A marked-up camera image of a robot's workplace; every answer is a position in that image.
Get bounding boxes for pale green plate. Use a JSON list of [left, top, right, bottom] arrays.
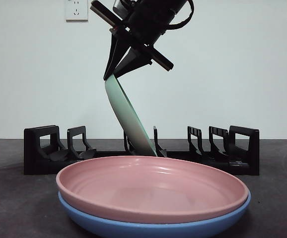
[[104, 74, 156, 157]]

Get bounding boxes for pink plate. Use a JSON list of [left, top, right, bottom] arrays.
[[56, 155, 249, 225]]

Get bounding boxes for blue plate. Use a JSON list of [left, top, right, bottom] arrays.
[[57, 190, 252, 238]]

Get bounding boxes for black plate rack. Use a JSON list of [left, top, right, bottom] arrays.
[[23, 125, 260, 177]]

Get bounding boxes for pale grey camera box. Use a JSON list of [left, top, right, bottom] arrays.
[[112, 0, 134, 16]]

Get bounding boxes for black cable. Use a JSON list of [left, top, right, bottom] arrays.
[[167, 0, 194, 30]]

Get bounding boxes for white wall socket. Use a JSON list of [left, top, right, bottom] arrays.
[[64, 0, 89, 21]]

